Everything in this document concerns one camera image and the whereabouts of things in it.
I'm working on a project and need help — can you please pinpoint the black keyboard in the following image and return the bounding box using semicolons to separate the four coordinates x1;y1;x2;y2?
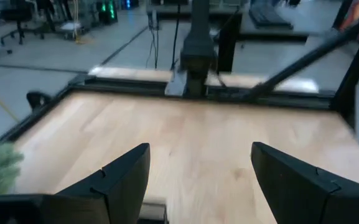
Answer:
249;0;294;30

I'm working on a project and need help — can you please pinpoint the computer with green lights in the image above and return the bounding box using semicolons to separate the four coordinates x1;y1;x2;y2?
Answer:
96;0;119;25

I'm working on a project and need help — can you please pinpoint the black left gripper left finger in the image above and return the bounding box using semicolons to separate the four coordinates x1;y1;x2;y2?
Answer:
42;142;151;224

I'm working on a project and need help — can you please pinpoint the black aluminium table frame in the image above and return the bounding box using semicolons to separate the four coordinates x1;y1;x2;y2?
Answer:
0;18;359;150

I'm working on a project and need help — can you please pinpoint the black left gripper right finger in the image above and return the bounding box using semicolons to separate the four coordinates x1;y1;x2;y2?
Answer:
251;142;359;224

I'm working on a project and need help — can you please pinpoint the black office chair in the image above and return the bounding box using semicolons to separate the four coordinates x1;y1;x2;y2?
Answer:
0;0;48;47

